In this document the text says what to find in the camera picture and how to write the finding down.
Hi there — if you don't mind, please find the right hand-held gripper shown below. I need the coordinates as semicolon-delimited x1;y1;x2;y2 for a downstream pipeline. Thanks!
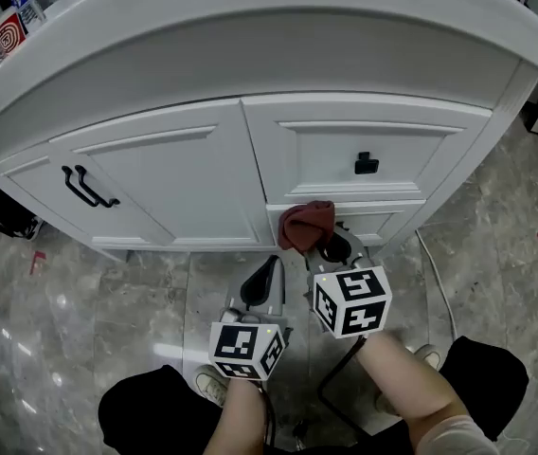
302;224;394;340

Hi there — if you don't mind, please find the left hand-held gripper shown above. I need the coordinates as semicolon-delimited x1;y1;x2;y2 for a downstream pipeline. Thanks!
208;254;295;381

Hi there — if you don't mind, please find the brown cloth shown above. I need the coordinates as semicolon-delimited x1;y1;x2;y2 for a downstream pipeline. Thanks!
277;200;336;255

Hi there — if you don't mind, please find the small white drawer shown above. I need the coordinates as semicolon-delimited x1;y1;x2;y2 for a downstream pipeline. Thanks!
265;199;427;251

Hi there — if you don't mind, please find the large white drawer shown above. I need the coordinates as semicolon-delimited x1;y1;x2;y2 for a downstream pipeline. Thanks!
242;93;493;204

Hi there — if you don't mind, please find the person's right forearm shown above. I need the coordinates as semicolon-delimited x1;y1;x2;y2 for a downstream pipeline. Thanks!
356;332;470;428

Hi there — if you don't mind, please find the person's left forearm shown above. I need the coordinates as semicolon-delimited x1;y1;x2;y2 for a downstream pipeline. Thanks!
202;375;270;455

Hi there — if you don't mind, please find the person's white left shoe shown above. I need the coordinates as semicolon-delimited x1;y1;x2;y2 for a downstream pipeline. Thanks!
193;365;230;408

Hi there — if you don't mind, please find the white cabinet door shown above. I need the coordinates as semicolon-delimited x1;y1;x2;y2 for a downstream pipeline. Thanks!
48;100;278;248
0;139;166;250

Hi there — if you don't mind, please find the person's left leg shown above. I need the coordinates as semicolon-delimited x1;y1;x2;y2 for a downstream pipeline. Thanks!
97;364;232;455

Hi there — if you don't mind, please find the person's leg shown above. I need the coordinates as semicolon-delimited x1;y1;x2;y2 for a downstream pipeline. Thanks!
97;364;232;455
439;336;530;445

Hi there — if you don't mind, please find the white cabinet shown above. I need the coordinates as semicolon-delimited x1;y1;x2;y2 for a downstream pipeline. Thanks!
0;0;538;263

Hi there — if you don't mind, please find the person's right leg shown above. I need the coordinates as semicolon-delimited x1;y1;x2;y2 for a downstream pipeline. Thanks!
439;336;530;445

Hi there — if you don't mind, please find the person's light shirt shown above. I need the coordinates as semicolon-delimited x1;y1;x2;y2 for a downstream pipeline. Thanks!
414;412;501;455

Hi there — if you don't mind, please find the black white shoe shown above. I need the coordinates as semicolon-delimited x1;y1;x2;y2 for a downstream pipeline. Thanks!
12;215;45;242

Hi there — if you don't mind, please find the red white patterned box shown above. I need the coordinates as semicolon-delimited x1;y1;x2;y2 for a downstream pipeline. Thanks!
0;9;28;61

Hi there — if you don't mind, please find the clear water bottle blue label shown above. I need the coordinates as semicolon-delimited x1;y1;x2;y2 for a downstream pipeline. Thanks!
9;0;47;36

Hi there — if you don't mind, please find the large black drawer handle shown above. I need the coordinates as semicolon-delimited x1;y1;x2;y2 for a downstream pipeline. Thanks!
354;151;381;176

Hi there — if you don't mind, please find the white floor cable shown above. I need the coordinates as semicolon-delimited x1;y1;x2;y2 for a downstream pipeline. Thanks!
414;228;457;341

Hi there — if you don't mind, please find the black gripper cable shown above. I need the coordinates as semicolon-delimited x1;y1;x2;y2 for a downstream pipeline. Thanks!
317;335;372;443
257;380;278;447

